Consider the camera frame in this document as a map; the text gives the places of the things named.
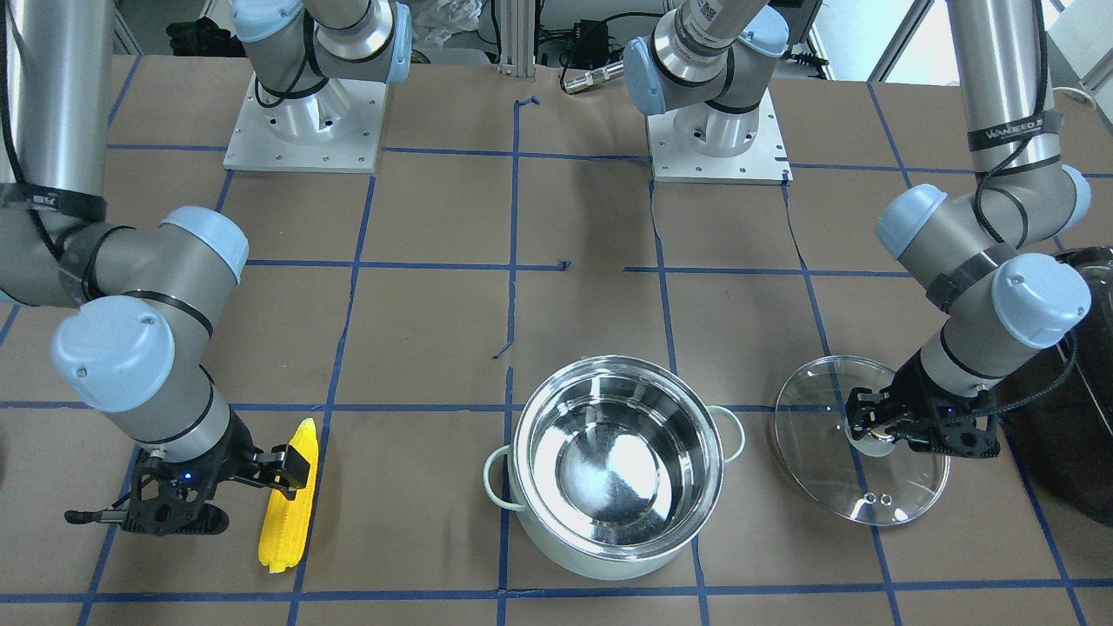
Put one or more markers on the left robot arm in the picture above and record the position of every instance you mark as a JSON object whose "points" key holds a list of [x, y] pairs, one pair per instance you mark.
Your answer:
{"points": [[1003, 305]]}

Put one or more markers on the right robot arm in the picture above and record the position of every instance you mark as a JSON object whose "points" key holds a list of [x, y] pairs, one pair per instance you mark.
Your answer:
{"points": [[145, 303]]}

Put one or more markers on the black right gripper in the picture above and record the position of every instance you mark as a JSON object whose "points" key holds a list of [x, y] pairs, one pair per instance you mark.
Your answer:
{"points": [[228, 454]]}

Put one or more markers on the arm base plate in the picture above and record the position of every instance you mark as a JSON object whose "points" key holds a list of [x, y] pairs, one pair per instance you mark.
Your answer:
{"points": [[697, 144], [335, 130]]}

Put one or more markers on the yellow corn cob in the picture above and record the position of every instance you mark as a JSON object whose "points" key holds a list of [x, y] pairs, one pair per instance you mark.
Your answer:
{"points": [[285, 527]]}

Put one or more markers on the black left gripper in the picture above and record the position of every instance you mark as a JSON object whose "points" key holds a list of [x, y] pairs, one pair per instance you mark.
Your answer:
{"points": [[909, 388]]}

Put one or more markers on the glass pot lid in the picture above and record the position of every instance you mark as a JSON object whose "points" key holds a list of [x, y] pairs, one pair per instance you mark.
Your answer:
{"points": [[872, 480]]}

